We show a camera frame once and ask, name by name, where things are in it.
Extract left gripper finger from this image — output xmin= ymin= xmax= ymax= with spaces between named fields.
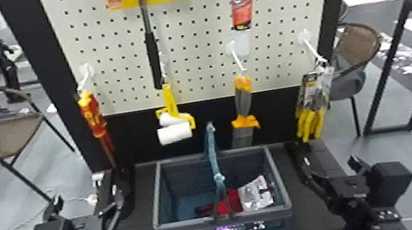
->
xmin=94 ymin=188 xmax=130 ymax=230
xmin=39 ymin=193 xmax=68 ymax=223

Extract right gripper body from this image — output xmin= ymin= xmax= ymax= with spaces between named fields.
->
xmin=322 ymin=172 xmax=374 ymax=218

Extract blue basket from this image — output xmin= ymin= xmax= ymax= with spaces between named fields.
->
xmin=138 ymin=111 xmax=296 ymax=230

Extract red tool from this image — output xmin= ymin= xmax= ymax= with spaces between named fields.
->
xmin=192 ymin=187 xmax=245 ymax=220

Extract white card packet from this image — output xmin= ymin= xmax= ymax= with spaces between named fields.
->
xmin=236 ymin=173 xmax=279 ymax=213

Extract black scraper on yellow card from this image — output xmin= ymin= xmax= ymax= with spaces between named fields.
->
xmin=105 ymin=0 xmax=198 ymax=96

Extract yellow paint roller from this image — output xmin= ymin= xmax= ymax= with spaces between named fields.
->
xmin=149 ymin=79 xmax=200 ymax=147

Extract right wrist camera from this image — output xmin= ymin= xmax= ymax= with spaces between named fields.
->
xmin=362 ymin=157 xmax=412 ymax=212

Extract red and yellow screwdriver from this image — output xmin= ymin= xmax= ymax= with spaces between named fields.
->
xmin=75 ymin=87 xmax=121 ymax=177

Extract yellow gloves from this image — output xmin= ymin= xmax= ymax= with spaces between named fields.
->
xmin=286 ymin=65 xmax=346 ymax=145

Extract white power strip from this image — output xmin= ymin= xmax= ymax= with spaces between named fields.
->
xmin=83 ymin=171 xmax=110 ymax=206

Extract orange and grey brush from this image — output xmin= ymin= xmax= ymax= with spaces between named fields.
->
xmin=221 ymin=73 xmax=264 ymax=150

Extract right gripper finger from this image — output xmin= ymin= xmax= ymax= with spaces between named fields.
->
xmin=346 ymin=152 xmax=373 ymax=178
xmin=299 ymin=155 xmax=342 ymax=205

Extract white pegboard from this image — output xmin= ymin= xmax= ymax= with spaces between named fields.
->
xmin=0 ymin=0 xmax=388 ymax=230

